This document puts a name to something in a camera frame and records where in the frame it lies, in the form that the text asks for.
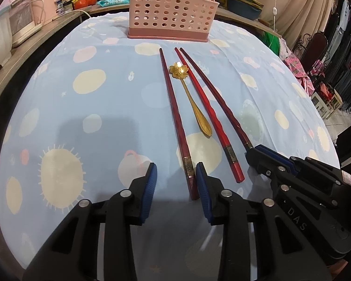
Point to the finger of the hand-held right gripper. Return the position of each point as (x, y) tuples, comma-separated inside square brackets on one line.
[(321, 171), (261, 161)]

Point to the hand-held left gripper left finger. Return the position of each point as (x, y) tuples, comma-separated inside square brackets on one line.
[(149, 193)]

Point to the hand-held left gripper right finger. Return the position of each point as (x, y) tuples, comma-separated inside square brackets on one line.
[(204, 193)]

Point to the red chopstick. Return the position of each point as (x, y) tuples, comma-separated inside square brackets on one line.
[(236, 169)]

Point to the dark maroon chopstick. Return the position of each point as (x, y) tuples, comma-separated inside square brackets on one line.
[(221, 105)]

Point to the maroon wavy chopstick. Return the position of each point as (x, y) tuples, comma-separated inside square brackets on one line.
[(175, 114)]

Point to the pink perforated utensil basket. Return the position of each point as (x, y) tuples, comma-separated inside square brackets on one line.
[(163, 11)]

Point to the white stool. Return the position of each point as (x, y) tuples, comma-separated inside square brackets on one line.
[(324, 104)]

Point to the blue dotted tablecloth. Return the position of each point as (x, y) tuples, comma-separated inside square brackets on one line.
[(90, 137)]

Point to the pink patterned cloth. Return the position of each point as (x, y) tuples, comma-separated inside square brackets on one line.
[(298, 73)]

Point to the green cloth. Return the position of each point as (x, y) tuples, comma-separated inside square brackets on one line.
[(273, 42)]

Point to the gold flower spoon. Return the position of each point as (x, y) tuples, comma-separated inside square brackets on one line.
[(178, 70)]

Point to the dark wooden chair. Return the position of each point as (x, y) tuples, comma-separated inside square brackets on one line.
[(313, 46)]

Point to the row of hanging clothes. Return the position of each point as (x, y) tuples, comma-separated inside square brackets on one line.
[(345, 41)]

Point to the dark blue baking dish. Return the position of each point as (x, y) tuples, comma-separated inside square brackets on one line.
[(244, 7)]

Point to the beige curtain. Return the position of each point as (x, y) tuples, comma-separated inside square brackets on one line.
[(298, 5)]

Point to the blue wet wipes pack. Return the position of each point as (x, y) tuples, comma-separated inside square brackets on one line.
[(112, 1)]

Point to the red tomato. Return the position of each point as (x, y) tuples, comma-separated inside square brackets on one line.
[(81, 3), (92, 0)]

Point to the white kitchen appliance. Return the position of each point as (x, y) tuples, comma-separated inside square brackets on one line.
[(26, 20)]

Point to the pink kitchen appliance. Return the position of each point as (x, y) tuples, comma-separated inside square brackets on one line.
[(46, 0)]

